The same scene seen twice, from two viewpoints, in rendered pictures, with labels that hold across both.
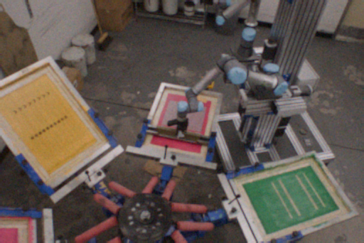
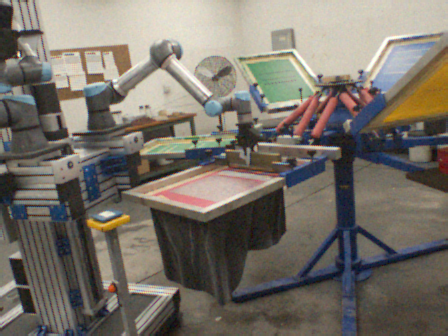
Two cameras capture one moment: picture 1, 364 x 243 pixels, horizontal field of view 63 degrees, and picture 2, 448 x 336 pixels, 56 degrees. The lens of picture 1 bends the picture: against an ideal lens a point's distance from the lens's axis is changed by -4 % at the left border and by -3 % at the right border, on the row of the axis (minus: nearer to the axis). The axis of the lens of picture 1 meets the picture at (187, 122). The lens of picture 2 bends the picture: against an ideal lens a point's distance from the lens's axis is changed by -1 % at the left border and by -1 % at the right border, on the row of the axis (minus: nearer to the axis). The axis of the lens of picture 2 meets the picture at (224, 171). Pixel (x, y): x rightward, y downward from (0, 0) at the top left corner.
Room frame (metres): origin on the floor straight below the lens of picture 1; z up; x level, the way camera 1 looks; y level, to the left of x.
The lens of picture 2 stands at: (3.25, 1.27, 1.50)
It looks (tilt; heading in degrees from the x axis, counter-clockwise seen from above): 14 degrees down; 219
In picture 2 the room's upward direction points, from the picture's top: 7 degrees counter-clockwise
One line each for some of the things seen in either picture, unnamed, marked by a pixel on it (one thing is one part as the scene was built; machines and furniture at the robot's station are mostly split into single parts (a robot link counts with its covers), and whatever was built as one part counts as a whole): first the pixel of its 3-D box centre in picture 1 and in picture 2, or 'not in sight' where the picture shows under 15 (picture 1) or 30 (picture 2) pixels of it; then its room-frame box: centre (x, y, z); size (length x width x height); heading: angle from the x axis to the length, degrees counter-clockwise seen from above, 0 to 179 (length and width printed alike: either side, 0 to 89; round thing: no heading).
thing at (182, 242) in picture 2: not in sight; (185, 248); (2.04, 0.00, 0.74); 0.45 x 0.03 x 0.43; 82
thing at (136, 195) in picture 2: (183, 119); (225, 179); (1.75, 0.04, 0.97); 0.79 x 0.58 x 0.04; 172
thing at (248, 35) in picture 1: (248, 37); (19, 110); (2.40, -0.47, 1.42); 0.13 x 0.12 x 0.14; 171
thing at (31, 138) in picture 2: (245, 48); (27, 137); (2.39, -0.47, 1.31); 0.15 x 0.15 x 0.10
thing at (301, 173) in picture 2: (143, 134); (302, 171); (1.55, 0.35, 0.98); 0.30 x 0.05 x 0.07; 172
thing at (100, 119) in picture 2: (266, 84); (100, 118); (1.92, -0.61, 1.31); 0.15 x 0.15 x 0.10
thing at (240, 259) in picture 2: not in sight; (254, 238); (1.84, 0.24, 0.74); 0.46 x 0.04 x 0.42; 172
